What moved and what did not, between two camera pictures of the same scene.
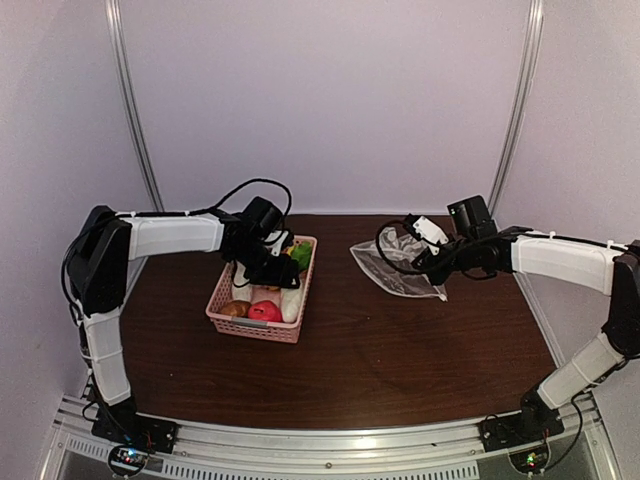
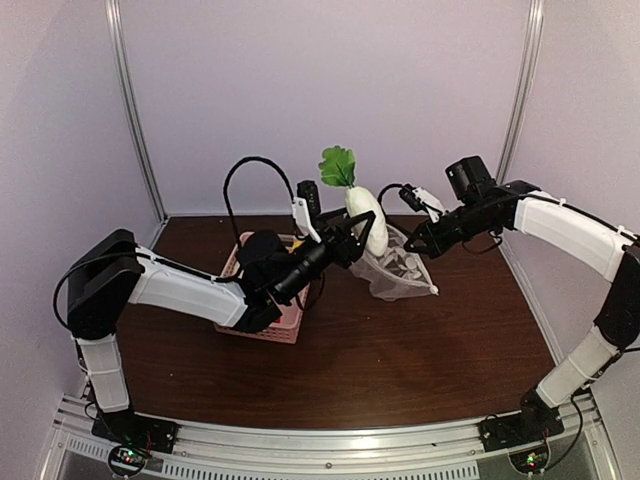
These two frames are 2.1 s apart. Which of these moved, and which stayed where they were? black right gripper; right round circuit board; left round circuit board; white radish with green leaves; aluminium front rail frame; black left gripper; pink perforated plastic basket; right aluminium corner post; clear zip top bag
Moved: white radish with green leaves; clear zip top bag; black left gripper; black right gripper
Stayed: right aluminium corner post; right round circuit board; left round circuit board; pink perforated plastic basket; aluminium front rail frame
